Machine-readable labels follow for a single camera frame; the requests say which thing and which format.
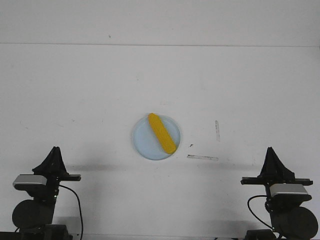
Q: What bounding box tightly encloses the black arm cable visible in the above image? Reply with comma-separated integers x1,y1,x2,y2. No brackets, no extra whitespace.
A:
247,195,276,232
58,184,84,238

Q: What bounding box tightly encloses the light blue round plate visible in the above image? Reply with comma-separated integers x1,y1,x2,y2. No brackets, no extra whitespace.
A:
131,115,181,161

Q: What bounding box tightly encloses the yellow corn cob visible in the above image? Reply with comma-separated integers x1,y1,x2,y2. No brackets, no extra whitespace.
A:
147,113,177,154

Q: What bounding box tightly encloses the vertical tape strip on table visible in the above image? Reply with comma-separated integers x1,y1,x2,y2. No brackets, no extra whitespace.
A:
215,120,220,142

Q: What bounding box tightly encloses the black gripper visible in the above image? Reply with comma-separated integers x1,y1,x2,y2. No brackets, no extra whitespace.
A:
240,147,313,208
27,146,81,204

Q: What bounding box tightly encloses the horizontal tape strip on table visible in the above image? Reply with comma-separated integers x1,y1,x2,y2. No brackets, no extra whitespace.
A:
187,154,219,161

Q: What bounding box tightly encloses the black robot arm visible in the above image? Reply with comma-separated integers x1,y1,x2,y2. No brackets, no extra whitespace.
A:
0,146,84,240
240,147,319,240

